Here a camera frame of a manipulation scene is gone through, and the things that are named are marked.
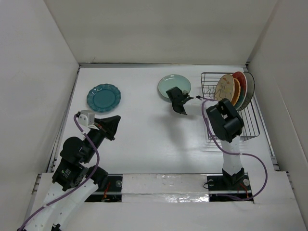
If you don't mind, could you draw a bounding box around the red plate blue flower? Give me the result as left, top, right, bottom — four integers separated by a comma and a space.
232, 71, 247, 111

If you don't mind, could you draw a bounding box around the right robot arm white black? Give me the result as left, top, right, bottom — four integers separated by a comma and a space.
166, 87, 244, 191

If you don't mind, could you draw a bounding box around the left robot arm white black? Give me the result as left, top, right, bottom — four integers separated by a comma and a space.
19, 110, 121, 231

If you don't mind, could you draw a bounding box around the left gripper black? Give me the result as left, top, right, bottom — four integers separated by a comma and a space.
83, 114, 121, 162

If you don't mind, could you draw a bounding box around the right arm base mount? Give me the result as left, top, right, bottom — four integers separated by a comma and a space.
203, 171, 253, 202

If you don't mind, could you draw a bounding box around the light blue flower plate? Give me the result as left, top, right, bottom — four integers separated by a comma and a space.
157, 74, 192, 102

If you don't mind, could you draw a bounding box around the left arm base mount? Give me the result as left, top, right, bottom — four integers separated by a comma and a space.
85, 174, 123, 203

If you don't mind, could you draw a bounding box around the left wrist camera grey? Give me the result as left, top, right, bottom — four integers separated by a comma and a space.
75, 110, 95, 128

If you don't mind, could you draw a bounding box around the orange woven plate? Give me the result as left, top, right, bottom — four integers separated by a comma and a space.
231, 78, 241, 106

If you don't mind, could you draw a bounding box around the dark teal scalloped plate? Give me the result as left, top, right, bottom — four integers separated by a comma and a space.
86, 84, 121, 113

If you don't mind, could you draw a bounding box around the grey tree plate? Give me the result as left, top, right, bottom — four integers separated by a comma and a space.
238, 72, 255, 111

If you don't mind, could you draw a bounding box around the black wire dish rack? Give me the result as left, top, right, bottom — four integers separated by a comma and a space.
201, 72, 260, 141

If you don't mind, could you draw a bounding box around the beige bird plate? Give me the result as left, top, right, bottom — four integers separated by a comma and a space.
214, 74, 235, 101

